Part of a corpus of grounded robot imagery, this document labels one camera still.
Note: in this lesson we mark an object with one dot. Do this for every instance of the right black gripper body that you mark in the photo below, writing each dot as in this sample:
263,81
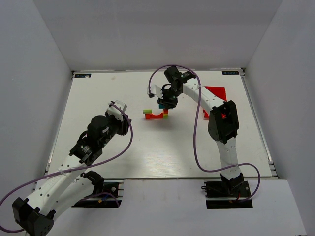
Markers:
167,102

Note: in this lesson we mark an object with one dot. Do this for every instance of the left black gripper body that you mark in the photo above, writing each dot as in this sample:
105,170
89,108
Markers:
125,125

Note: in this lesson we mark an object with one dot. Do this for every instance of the teal wood block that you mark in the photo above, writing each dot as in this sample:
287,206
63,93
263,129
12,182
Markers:
162,107

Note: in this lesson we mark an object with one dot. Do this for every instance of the red arch wood block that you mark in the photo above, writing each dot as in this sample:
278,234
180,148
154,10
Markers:
159,116

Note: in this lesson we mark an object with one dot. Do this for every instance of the long green wood block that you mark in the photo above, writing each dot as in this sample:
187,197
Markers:
147,112

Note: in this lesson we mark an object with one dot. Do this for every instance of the red plastic bin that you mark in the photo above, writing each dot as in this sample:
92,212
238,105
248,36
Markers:
219,92

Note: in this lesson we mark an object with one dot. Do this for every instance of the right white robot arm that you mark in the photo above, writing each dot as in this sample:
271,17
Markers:
222,124

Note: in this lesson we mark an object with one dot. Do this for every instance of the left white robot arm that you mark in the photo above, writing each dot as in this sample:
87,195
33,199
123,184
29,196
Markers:
74,179

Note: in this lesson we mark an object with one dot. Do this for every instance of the right blue table sticker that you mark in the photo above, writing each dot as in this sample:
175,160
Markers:
230,72

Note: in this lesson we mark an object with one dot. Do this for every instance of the blue table sticker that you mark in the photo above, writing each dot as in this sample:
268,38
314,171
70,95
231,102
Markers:
82,75
230,72

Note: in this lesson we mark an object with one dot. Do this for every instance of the left blue table sticker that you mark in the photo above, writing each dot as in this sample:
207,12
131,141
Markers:
82,75

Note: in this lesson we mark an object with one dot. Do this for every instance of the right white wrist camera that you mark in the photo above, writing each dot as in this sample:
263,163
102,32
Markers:
154,90

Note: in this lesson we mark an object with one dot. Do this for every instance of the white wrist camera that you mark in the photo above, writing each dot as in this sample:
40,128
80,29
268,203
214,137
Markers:
154,90
117,109

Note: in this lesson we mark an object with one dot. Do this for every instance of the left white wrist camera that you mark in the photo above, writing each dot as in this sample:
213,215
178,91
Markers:
117,109

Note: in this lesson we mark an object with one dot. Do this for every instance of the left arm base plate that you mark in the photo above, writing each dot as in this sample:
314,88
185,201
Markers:
110,196

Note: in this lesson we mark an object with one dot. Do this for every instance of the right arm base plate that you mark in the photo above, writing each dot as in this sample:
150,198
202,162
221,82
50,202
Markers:
218,198

